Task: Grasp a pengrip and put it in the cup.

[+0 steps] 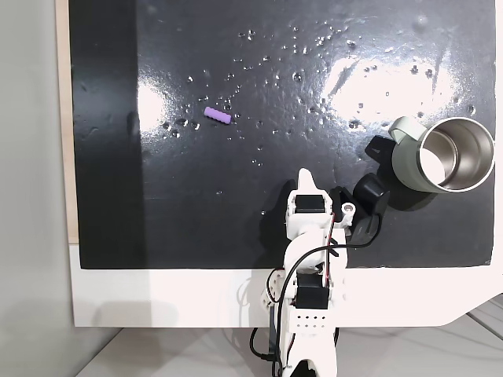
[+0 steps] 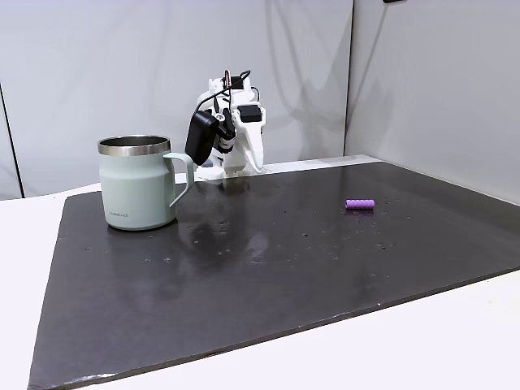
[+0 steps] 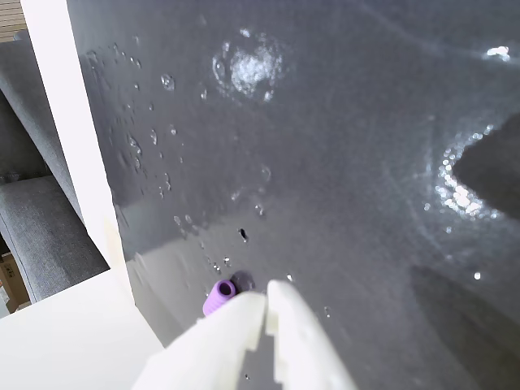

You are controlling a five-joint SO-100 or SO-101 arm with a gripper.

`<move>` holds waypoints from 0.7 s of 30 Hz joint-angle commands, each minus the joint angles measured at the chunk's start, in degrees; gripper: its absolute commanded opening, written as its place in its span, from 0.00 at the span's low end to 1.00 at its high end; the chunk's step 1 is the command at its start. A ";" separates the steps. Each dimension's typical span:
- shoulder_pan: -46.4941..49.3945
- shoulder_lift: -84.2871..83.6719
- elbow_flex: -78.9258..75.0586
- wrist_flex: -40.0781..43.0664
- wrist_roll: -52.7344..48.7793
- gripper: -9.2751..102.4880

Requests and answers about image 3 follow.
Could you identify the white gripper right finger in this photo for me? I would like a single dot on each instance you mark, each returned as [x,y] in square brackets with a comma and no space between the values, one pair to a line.
[296,345]

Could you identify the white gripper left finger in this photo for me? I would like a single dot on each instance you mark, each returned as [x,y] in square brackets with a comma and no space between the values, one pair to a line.
[219,341]

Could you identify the purple ribbed pen grip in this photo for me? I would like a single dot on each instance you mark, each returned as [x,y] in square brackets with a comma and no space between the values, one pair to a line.
[215,301]

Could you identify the grey glossy table mat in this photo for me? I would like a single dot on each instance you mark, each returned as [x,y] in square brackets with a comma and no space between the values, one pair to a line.
[308,162]

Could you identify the grey fabric sofa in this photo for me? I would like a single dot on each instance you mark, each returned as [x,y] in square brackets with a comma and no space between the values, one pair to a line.
[36,227]

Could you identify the brown cardboard box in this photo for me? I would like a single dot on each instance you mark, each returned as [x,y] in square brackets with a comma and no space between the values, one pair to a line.
[10,280]

